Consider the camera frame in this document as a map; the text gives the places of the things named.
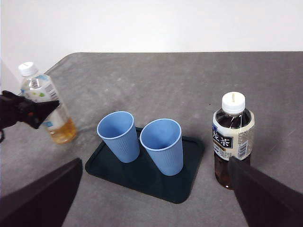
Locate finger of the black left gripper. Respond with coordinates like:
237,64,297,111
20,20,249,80
18,100,60,130

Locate white-label jasmine oolong tea bottle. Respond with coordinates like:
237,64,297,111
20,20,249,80
18,61,78,145

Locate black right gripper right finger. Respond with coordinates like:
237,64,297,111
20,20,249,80
227,156,303,227

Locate dark oolong tea bottle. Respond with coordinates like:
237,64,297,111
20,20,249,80
212,91,256,190

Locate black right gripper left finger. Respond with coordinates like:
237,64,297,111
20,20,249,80
0,157,83,227

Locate blue ribbed plastic cup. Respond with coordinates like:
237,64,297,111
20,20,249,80
96,111,141,164
139,118,184,177

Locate dark rectangular tray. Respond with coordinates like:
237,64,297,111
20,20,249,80
85,127,205,204

